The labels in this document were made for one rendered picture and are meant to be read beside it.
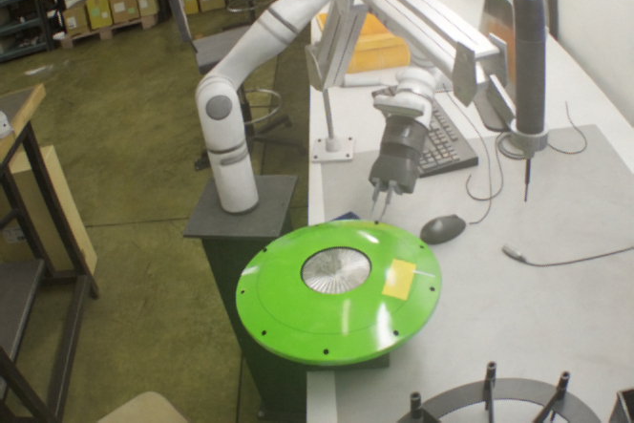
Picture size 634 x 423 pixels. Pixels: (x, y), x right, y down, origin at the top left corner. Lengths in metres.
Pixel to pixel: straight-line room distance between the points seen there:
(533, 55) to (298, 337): 0.49
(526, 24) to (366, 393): 0.61
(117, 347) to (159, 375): 0.27
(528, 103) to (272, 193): 0.96
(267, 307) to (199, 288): 1.72
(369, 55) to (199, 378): 1.29
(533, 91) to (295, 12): 0.75
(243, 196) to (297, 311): 0.62
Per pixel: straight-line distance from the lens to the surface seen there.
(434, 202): 1.30
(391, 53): 1.89
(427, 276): 0.90
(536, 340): 1.02
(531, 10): 0.62
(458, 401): 0.85
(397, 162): 1.03
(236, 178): 1.40
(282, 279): 0.90
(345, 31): 1.15
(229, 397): 2.15
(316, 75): 1.36
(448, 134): 1.49
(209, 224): 1.46
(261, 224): 1.42
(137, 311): 2.59
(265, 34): 1.30
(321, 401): 0.95
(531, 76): 0.65
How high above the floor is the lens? 1.69
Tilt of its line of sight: 33 degrees down
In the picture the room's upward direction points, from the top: 9 degrees counter-clockwise
